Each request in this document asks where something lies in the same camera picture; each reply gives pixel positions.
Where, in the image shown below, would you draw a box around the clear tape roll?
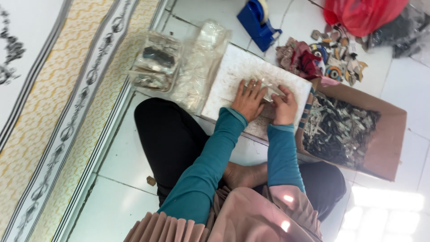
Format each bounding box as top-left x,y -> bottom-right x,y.
250,0 -> 269,24

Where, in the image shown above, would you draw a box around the heap of black silver pieces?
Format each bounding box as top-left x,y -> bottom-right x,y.
302,94 -> 382,169

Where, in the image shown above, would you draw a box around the red plastic bag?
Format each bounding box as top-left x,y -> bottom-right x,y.
323,0 -> 410,38

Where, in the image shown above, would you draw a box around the brown cardboard box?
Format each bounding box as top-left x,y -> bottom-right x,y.
296,78 -> 408,182

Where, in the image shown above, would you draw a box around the red patterned cloth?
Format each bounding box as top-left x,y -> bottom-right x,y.
275,37 -> 324,81

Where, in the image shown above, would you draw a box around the person's black trousers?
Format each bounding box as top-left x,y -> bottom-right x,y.
134,97 -> 347,223

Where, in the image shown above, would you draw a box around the small clear plastic packet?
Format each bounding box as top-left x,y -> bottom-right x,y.
248,79 -> 287,103

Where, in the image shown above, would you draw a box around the yellow patterned floor mat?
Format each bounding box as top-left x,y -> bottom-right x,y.
0,0 -> 168,242

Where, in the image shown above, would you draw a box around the person's left hand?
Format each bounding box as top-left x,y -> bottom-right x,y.
231,79 -> 269,123

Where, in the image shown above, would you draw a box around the person's bare foot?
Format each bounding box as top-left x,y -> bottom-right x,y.
222,161 -> 269,190

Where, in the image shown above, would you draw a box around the stack of filled clear packets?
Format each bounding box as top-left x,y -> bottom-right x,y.
128,30 -> 184,94

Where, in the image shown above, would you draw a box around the white work board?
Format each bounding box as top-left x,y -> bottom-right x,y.
200,44 -> 313,142

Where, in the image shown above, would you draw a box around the pile of empty clear bags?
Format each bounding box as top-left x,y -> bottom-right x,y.
171,20 -> 232,113

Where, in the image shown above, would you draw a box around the person's pink pleated garment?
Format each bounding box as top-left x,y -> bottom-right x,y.
124,184 -> 325,242

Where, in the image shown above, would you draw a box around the blue tape dispenser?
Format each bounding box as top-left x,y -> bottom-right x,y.
237,0 -> 283,53

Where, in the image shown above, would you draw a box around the person's right hand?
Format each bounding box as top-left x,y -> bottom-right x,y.
270,85 -> 299,126

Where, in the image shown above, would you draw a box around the clear bag of dark pieces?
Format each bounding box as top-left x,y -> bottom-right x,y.
356,3 -> 430,60

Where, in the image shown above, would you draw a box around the pile of small card labels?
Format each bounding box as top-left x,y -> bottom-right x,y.
311,25 -> 369,86

